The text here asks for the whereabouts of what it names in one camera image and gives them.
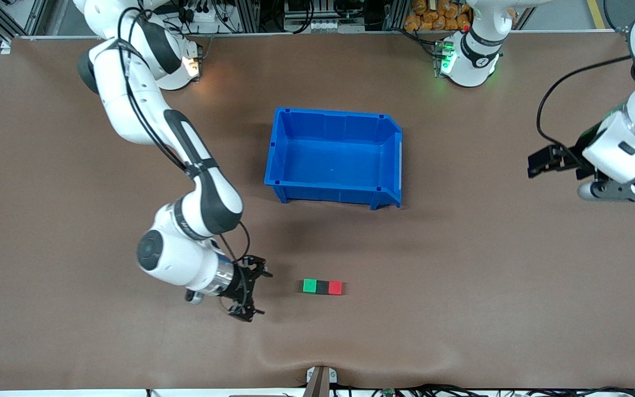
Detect grey electronics box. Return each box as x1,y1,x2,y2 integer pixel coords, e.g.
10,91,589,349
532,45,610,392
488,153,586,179
283,0,366,34

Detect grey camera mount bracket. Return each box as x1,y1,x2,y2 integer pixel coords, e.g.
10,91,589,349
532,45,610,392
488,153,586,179
305,365,338,397

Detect white power strip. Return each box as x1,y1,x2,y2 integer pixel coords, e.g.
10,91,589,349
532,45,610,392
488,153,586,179
177,3,225,35

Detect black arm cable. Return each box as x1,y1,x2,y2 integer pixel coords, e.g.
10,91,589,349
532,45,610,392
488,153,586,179
116,4,252,312
535,55,635,153

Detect orange packaged items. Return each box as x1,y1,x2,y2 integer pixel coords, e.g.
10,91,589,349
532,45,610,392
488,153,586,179
404,0,473,31

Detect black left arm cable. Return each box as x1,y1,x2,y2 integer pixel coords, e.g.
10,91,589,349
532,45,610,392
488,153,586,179
535,55,635,153

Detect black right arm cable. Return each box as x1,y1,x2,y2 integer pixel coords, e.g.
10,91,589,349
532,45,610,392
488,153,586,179
116,4,252,312

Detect blue plastic storage bin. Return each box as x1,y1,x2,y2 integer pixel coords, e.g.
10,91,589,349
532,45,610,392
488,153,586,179
264,107,404,211

